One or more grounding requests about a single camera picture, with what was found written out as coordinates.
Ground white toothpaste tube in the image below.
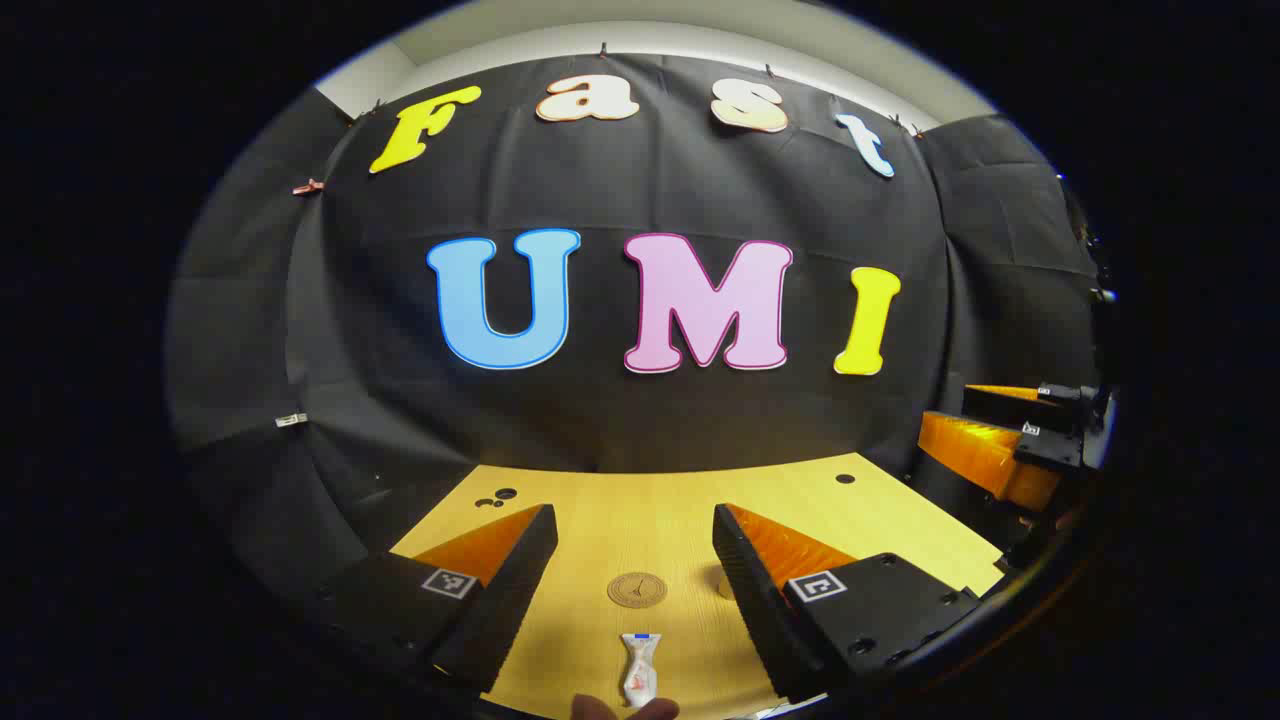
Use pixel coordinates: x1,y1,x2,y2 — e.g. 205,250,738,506
620,632,663,709

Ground wooden desktop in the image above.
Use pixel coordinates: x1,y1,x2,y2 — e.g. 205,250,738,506
390,452,1006,720

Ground round cork coaster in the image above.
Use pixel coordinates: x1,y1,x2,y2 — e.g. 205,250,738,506
607,572,668,609

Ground black backdrop cloth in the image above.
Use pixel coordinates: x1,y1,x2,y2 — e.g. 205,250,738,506
165,52,1113,621

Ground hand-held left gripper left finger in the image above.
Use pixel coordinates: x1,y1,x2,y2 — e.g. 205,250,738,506
300,503,559,696

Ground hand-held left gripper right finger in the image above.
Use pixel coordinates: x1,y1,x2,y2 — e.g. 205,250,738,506
712,503,986,704

